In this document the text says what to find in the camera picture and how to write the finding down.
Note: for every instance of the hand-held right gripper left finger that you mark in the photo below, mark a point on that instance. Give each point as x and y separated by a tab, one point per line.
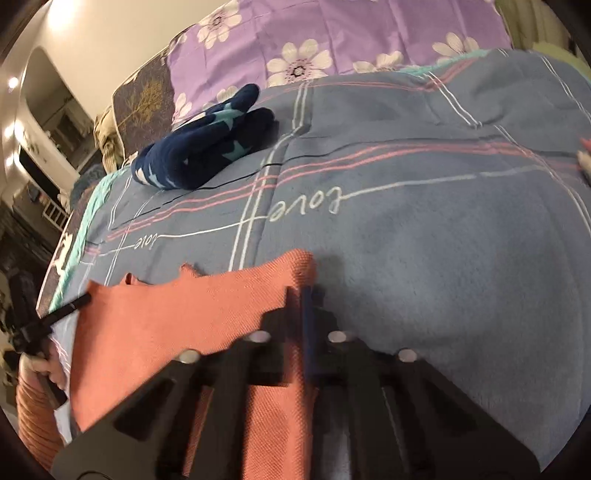
288	318

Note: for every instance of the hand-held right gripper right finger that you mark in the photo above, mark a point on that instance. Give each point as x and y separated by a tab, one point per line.
308	323

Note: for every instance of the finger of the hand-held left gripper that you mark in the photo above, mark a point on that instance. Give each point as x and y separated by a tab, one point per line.
69	308

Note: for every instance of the salmon pink long-sleeve shirt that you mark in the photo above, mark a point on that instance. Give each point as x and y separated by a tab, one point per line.
184	314

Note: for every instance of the person's left forearm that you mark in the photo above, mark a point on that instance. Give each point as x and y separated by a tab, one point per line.
37	424

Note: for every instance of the person's left hand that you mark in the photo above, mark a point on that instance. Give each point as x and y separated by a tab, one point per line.
57	376

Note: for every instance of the teal deer-print quilt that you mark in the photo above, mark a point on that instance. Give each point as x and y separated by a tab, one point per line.
74	240

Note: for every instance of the white ladder rack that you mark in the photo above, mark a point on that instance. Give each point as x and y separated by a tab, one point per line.
55	213

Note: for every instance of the dark knitted blanket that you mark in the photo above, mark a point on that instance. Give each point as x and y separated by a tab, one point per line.
87	180

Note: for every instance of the blue-grey plaid bed sheet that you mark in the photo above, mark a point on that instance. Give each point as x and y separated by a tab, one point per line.
438	230

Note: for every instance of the beige knitted cloth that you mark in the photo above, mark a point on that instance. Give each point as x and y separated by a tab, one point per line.
108	143

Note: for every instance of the navy star-print folded cloth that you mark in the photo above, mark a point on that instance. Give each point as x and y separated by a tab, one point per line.
184	157

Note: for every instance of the dark tree-print cushion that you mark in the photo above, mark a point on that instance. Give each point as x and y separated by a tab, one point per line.
143	101

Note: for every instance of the purple floral pillow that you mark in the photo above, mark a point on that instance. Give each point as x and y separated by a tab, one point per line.
369	27

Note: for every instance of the light green cloth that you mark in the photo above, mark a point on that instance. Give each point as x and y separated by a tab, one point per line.
521	18

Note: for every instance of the arched wall mirror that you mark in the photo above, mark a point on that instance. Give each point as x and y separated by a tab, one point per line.
51	106

